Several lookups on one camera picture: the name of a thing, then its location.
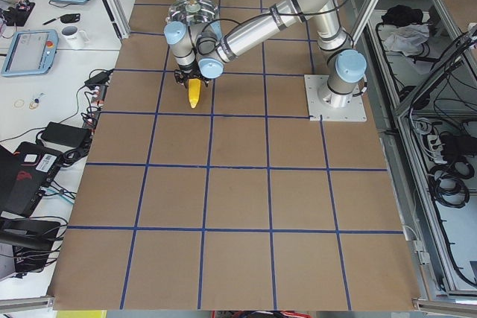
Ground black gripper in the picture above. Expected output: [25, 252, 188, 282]
[174, 69, 209, 89]

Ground glass pot lid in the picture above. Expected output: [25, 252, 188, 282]
[165, 0, 219, 26]

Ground yellow corn cob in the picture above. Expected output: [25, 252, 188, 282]
[188, 78, 202, 109]

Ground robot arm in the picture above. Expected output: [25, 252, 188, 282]
[164, 0, 367, 108]

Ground white mug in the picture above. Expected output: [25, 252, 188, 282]
[61, 25, 89, 50]

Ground blue teach pendant near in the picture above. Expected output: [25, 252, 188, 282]
[1, 30, 59, 77]

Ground black power brick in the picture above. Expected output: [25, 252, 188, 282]
[40, 122, 90, 147]

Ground white crumpled cloth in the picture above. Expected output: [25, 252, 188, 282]
[383, 25, 432, 74]

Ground black laptop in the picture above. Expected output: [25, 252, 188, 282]
[1, 141, 63, 217]

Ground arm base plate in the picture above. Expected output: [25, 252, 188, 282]
[304, 74, 367, 122]

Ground black bundled cables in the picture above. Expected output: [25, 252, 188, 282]
[428, 161, 471, 208]

